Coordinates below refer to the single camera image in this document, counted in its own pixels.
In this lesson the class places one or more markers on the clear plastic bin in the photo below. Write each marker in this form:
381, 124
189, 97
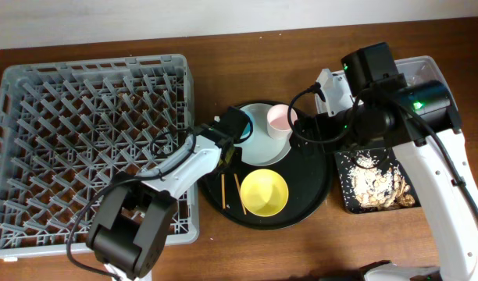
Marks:
418, 70

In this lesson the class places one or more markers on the blue cup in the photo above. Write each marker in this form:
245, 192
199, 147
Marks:
248, 130

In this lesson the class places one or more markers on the yellow bowl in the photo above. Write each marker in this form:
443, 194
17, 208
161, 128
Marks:
264, 192

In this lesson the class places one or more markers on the round black tray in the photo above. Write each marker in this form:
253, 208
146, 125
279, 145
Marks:
309, 177

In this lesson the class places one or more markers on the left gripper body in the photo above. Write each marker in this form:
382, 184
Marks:
226, 146

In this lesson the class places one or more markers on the food scraps pile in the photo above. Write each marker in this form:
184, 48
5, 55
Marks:
379, 185

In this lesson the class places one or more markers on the pink cup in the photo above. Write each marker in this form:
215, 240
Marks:
277, 121

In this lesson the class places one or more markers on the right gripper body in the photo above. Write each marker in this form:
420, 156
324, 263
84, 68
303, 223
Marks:
305, 127

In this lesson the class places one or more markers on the white round plate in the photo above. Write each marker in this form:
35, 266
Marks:
260, 149

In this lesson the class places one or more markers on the grey dishwasher rack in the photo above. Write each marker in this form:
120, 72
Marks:
66, 128

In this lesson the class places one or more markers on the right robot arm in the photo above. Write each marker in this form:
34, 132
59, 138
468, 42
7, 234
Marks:
422, 126

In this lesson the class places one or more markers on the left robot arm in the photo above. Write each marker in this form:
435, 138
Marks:
129, 230

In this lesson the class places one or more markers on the black rectangular tray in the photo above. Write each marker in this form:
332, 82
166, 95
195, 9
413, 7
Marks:
342, 187

